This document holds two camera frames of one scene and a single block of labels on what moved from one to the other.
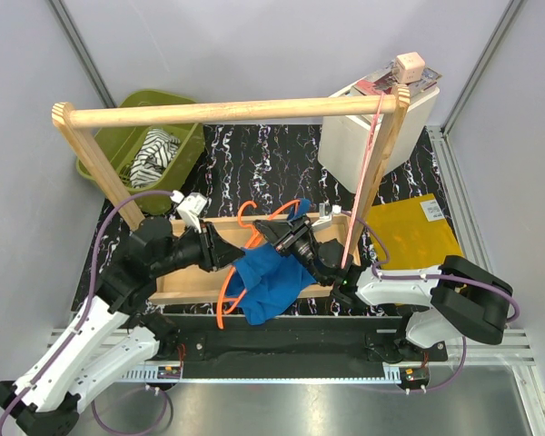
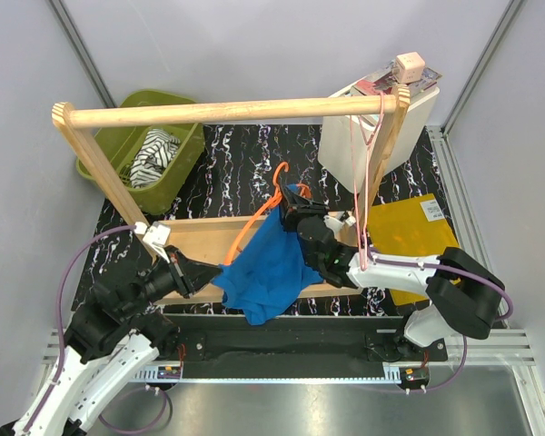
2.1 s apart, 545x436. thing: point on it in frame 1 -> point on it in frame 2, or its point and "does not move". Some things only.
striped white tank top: (156, 152) does not move
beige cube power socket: (409, 67) does not move
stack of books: (385, 81) does not move
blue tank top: (266, 282) does not move
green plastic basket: (119, 143) does not move
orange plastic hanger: (254, 229) -> (277, 197)
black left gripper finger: (216, 251) -> (194, 274)
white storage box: (346, 141) does not move
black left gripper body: (186, 252) -> (164, 279)
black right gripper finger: (274, 230) -> (293, 199)
